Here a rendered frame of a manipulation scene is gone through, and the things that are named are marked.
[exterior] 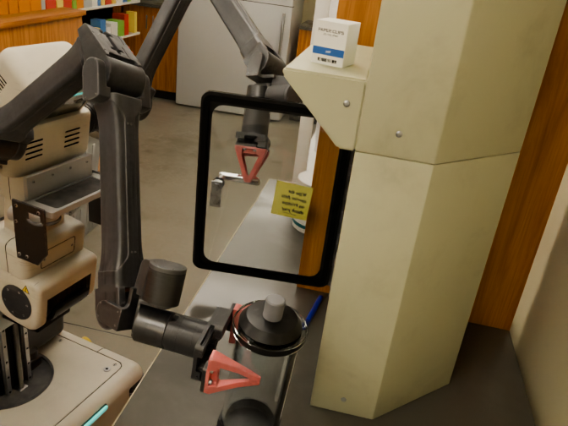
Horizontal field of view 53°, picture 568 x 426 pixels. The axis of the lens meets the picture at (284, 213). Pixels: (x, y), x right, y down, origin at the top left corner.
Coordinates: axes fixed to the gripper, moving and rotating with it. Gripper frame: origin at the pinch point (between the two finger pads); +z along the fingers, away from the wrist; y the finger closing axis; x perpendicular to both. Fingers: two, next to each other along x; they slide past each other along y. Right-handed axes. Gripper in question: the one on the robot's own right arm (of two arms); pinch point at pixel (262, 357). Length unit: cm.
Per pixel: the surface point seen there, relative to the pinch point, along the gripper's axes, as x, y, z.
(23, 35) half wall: 26, 219, -190
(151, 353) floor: 119, 113, -61
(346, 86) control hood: -39.2, 11.7, 2.6
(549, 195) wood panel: -18, 49, 45
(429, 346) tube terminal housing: 3.0, 17.7, 26.1
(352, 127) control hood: -34.0, 11.5, 4.5
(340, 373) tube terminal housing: 7.6, 9.9, 12.2
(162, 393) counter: 17.6, 3.9, -16.2
